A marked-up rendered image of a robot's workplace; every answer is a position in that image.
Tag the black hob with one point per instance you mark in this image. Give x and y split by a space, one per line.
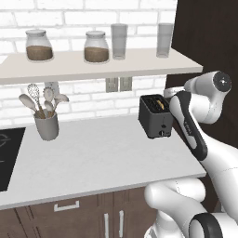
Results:
9 155

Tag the grey wall socket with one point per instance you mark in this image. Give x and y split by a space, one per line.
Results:
125 84
112 85
55 87

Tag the brown drawer front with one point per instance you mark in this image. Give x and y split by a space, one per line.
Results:
83 214

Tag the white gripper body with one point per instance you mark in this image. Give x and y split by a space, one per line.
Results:
169 92

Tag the grey utensil pot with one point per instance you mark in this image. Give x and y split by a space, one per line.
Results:
47 128

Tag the brown cupboard door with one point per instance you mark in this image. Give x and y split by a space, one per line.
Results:
134 210
110 201

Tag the toaster lever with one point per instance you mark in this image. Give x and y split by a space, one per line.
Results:
163 126

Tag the black toaster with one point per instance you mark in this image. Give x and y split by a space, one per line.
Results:
153 122

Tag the glass jar with brown contents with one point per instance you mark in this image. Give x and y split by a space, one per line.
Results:
96 51
39 49

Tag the dark brown tall cupboard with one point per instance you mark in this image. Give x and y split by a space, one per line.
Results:
204 37

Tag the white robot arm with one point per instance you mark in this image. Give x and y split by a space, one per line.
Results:
217 173

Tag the brown corner cupboard panel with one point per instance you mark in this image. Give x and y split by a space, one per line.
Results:
12 223

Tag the clear drinking glass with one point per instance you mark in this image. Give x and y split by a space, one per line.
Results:
119 43
164 42

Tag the beige wall shelf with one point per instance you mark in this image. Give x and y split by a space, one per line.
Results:
93 66

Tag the bread slice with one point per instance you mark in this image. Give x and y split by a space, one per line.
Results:
160 104

